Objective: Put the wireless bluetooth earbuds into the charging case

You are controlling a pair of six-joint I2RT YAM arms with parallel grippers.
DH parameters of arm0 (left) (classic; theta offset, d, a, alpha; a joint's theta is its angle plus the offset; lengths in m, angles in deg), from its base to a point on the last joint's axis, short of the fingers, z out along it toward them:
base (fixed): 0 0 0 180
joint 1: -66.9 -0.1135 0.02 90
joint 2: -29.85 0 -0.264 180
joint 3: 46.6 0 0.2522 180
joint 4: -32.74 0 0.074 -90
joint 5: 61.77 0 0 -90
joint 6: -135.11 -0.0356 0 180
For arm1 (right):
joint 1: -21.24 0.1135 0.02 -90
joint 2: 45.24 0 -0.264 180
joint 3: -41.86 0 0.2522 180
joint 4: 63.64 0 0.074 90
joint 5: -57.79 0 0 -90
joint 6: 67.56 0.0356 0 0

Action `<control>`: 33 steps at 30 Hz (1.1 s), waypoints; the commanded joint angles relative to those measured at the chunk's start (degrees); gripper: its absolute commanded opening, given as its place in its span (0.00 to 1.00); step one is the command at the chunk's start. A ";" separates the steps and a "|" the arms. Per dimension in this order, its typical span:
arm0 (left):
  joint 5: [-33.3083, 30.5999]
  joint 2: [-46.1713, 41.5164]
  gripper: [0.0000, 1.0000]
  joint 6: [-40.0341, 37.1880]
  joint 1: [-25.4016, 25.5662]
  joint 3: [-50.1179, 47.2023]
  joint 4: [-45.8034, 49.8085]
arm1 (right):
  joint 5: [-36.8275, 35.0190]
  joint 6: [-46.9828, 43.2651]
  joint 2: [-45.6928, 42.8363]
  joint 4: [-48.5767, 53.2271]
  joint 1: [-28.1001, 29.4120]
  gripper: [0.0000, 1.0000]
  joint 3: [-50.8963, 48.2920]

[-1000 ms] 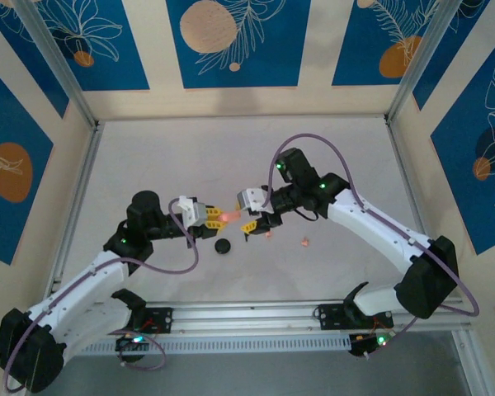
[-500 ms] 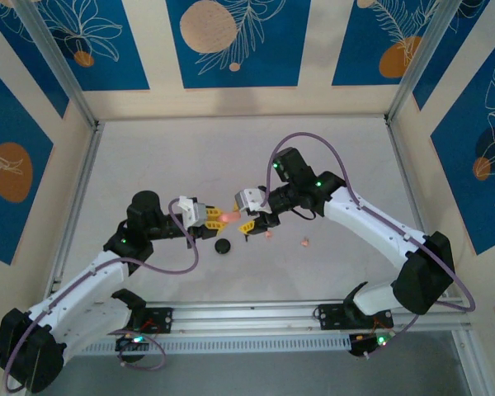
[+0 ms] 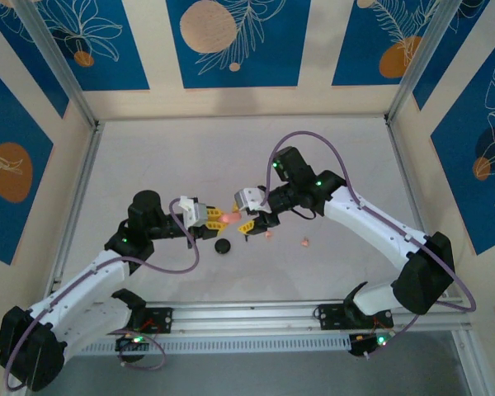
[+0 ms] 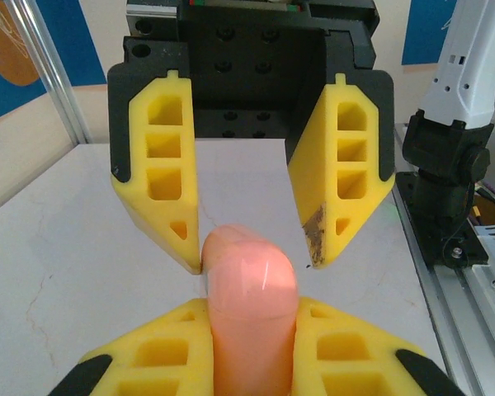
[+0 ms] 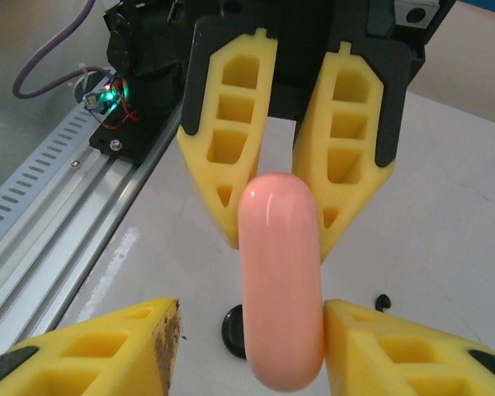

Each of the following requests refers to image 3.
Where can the aluminium side rail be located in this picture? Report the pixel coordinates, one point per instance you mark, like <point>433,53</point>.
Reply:
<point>81,185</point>
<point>410,181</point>

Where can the aluminium frame post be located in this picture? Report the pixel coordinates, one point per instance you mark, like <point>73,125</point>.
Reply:
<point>420,62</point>
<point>53,62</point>

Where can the controller board with green light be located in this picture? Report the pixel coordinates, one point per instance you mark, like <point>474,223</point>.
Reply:
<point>132,341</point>
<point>371,342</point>

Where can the black earbud charging case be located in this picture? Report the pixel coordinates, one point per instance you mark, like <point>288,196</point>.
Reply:
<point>223,246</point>

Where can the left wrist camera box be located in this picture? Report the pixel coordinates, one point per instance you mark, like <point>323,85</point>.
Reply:
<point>196,212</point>

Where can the pink earbud charging case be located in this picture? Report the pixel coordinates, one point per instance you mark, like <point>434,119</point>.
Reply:
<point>230,218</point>

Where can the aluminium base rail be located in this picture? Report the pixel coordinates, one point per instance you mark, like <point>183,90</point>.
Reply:
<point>247,317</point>

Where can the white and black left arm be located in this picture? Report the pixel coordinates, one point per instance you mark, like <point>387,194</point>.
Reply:
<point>90,288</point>

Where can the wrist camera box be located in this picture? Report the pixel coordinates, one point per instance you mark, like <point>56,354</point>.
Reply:
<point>245,200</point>
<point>196,212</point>

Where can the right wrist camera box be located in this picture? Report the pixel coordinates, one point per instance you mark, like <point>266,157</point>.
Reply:
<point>245,200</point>

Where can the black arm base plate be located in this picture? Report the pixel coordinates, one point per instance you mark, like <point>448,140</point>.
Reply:
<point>330,317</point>
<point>161,319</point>

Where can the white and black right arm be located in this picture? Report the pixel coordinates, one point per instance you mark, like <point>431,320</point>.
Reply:
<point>367,231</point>

